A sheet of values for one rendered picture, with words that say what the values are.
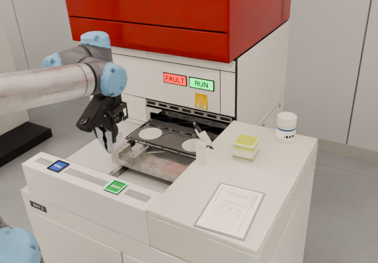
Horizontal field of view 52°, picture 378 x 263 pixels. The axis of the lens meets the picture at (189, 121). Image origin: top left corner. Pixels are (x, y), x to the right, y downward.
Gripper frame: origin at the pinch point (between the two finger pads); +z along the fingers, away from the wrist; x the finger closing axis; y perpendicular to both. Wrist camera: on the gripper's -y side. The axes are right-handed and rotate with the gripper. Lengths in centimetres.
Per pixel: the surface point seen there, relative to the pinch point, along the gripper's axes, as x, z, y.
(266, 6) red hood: -15, -25, 92
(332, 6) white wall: -20, -3, 207
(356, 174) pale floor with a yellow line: -56, 110, 186
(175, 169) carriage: -5.2, 22.4, 27.6
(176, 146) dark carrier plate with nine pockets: 1.1, 20.4, 38.8
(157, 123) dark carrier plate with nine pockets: 20, 21, 52
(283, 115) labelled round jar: -37, 4, 53
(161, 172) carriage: -1.6, 22.5, 23.5
